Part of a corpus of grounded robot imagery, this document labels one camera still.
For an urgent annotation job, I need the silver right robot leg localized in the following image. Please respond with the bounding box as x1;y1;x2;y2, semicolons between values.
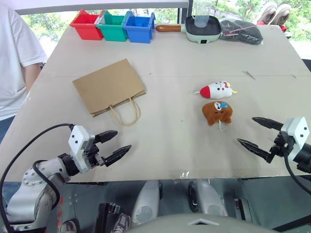
188;179;229;217

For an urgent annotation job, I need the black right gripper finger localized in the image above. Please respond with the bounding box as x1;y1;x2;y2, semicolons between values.
252;116;285;133
237;138;276;164

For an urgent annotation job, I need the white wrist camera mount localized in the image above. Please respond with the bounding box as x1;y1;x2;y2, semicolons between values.
68;125;96;174
280;116;311;163

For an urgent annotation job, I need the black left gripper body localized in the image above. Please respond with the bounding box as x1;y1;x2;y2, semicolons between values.
84;141;107;169

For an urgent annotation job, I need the blue plastic bin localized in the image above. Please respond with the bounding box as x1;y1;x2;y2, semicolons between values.
122;12;156;44

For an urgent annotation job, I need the green electric frying pan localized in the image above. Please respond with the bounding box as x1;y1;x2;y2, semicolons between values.
155;15;223;45

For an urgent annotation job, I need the silver robot leg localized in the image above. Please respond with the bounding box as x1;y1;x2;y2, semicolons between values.
131;180;164;229
188;179;229;217

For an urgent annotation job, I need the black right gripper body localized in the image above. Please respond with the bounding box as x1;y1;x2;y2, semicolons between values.
269;132;292;158

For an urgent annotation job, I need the red plastic bin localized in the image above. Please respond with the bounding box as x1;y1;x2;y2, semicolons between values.
69;9;105;41

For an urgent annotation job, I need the silver left robot leg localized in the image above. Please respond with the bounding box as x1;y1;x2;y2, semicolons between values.
131;180;164;229

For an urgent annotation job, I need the green plastic bin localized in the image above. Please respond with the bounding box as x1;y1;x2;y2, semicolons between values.
96;10;131;42

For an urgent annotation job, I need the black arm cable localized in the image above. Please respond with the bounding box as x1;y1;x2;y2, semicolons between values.
0;123;75;233
283;150;311;198

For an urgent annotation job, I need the clear measuring cup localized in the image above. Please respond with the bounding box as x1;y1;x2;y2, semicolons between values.
193;0;210;28

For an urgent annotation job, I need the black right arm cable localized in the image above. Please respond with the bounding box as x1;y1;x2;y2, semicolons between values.
283;150;311;198

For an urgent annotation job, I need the grey robot torso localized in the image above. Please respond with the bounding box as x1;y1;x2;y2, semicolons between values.
127;213;282;233

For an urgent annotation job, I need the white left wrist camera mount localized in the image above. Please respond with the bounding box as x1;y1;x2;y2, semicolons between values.
68;125;96;174

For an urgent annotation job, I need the white red plush toy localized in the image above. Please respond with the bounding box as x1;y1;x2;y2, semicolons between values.
192;81;238;100

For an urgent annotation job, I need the black bagged cloth bundle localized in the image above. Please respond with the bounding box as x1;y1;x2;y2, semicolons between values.
219;19;264;46

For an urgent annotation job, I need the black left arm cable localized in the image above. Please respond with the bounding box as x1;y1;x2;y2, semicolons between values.
0;123;75;233

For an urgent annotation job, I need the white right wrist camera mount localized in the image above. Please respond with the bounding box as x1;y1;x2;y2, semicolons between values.
280;116;311;163

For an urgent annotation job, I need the person in white shirt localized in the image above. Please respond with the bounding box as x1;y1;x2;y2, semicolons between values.
0;4;48;146

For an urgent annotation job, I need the brown plush toy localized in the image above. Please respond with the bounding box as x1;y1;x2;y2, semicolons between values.
202;101;234;132

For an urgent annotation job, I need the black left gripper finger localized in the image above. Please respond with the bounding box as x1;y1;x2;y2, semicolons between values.
103;144;132;167
93;130;119;146

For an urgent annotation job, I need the brown paper bag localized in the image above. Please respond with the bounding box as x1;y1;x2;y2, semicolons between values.
72;58;148;126

